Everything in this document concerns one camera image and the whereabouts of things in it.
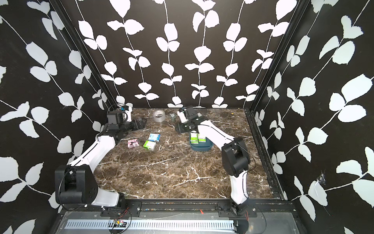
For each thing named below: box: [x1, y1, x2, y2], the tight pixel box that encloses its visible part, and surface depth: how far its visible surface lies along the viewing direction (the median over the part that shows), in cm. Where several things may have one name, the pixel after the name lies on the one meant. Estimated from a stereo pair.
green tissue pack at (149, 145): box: [143, 140, 157, 151], surface depth 98 cm
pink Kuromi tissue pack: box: [127, 138, 140, 149], surface depth 98 cm
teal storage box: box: [189, 132, 214, 152], surface depth 100 cm
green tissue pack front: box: [190, 132, 199, 145], surface depth 100 cm
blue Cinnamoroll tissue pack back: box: [148, 133, 162, 142], surface depth 103 cm
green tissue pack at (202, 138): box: [198, 133, 206, 143], surface depth 100 cm
